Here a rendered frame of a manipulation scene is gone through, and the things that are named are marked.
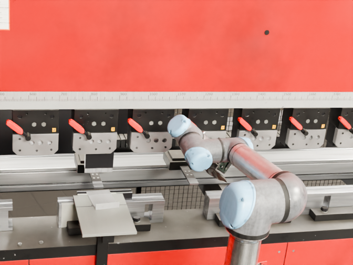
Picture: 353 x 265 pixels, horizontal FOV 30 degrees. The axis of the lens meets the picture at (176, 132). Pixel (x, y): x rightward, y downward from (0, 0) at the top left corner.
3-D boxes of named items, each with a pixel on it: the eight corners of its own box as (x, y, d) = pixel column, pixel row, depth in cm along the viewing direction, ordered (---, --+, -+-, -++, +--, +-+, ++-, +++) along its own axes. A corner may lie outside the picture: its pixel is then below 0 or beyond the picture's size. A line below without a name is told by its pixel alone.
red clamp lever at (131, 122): (131, 119, 222) (151, 136, 226) (128, 114, 225) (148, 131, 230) (127, 123, 222) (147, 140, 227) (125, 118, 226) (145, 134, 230)
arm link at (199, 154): (226, 152, 198) (214, 130, 206) (191, 154, 194) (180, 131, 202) (220, 172, 203) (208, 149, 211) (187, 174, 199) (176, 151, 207)
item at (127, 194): (77, 202, 237) (78, 194, 236) (76, 197, 240) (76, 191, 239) (132, 200, 243) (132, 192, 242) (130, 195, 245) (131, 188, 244)
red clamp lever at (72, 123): (71, 120, 216) (93, 137, 221) (70, 115, 220) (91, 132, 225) (67, 124, 217) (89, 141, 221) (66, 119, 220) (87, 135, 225)
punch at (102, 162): (84, 174, 234) (85, 150, 230) (84, 171, 236) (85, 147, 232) (112, 173, 237) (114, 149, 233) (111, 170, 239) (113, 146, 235)
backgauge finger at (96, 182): (82, 192, 241) (82, 180, 239) (73, 161, 264) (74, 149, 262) (114, 191, 245) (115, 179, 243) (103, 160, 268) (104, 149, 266)
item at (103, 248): (99, 286, 225) (102, 233, 216) (93, 262, 238) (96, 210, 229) (111, 286, 226) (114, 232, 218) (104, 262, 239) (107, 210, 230)
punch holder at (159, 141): (130, 153, 231) (133, 109, 225) (125, 143, 239) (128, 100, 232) (170, 152, 235) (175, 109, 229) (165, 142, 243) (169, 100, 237)
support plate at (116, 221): (82, 237, 213) (82, 234, 212) (72, 197, 236) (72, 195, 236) (136, 234, 218) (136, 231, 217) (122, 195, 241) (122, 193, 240)
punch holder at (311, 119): (286, 149, 248) (293, 108, 241) (277, 140, 255) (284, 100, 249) (322, 148, 252) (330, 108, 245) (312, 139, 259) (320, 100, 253)
